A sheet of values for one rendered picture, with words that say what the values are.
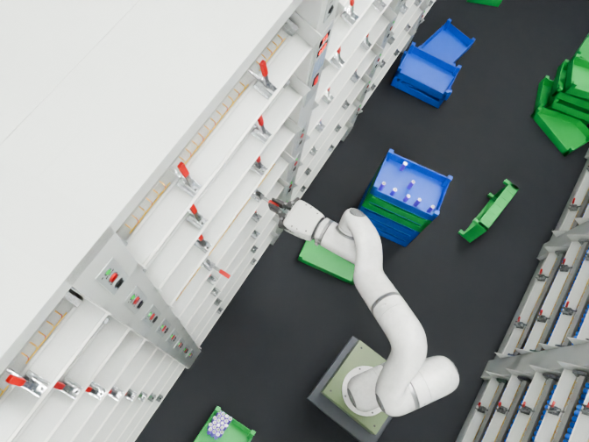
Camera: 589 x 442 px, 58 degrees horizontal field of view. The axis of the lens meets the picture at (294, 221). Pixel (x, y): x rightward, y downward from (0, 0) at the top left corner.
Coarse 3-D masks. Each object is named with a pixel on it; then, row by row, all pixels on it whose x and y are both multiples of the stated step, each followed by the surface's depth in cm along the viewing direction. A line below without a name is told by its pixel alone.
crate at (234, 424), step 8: (216, 408) 228; (208, 424) 231; (232, 424) 233; (240, 424) 230; (200, 432) 223; (224, 432) 231; (232, 432) 232; (240, 432) 232; (248, 432) 232; (200, 440) 226; (208, 440) 227; (216, 440) 228; (224, 440) 229; (232, 440) 230; (240, 440) 231; (248, 440) 231
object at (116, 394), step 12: (144, 348) 149; (156, 348) 150; (132, 360) 147; (144, 360) 149; (132, 372) 147; (120, 384) 145; (108, 396) 144; (120, 396) 145; (108, 408) 144; (96, 420) 142; (84, 432) 141; (96, 432) 142
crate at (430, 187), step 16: (384, 160) 233; (400, 160) 237; (384, 176) 236; (400, 176) 237; (416, 176) 238; (432, 176) 237; (448, 176) 231; (384, 192) 233; (400, 192) 234; (416, 192) 235; (432, 192) 236; (416, 208) 227
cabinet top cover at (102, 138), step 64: (192, 0) 86; (256, 0) 88; (128, 64) 81; (192, 64) 83; (64, 128) 77; (128, 128) 78; (192, 128) 80; (0, 192) 73; (64, 192) 74; (128, 192) 75; (0, 256) 70; (64, 256) 71; (0, 320) 67
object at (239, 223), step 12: (288, 156) 169; (276, 168) 171; (264, 180) 169; (276, 180) 171; (264, 192) 169; (252, 204) 167; (240, 216) 165; (240, 228) 164; (228, 240) 162; (216, 252) 160; (216, 264) 160; (192, 276) 157; (204, 276) 158; (192, 288) 156; (180, 300) 154; (180, 312) 154
